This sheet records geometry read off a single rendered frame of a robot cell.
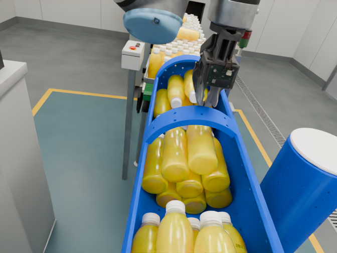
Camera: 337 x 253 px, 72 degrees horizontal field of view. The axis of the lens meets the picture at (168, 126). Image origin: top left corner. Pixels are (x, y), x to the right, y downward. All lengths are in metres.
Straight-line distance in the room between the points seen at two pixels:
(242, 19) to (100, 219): 1.58
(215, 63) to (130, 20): 0.19
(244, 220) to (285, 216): 0.52
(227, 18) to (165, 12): 0.14
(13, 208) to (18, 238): 0.25
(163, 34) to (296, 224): 0.95
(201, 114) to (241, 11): 0.23
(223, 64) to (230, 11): 0.09
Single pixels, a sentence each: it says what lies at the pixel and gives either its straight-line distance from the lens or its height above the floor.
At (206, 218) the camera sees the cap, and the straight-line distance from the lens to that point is 0.44.
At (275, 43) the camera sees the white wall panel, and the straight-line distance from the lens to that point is 6.05.
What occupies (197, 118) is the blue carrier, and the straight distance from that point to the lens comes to 0.54.
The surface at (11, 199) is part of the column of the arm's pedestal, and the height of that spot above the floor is 0.63.
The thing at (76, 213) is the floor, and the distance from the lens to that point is 1.84.
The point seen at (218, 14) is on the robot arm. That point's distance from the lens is 0.48.
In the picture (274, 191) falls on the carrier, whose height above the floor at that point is 0.82.
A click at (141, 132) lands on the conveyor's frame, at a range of 1.86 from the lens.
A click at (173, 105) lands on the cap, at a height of 1.11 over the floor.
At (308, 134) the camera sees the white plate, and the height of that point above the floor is 1.04.
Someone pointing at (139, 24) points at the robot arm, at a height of 1.43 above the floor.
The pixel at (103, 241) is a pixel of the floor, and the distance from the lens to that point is 1.71.
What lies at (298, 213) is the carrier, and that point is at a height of 0.80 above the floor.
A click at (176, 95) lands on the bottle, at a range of 0.83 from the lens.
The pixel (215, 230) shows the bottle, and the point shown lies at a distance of 0.42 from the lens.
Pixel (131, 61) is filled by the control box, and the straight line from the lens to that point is 1.31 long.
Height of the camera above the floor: 1.52
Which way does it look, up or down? 35 degrees down
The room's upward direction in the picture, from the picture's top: 11 degrees clockwise
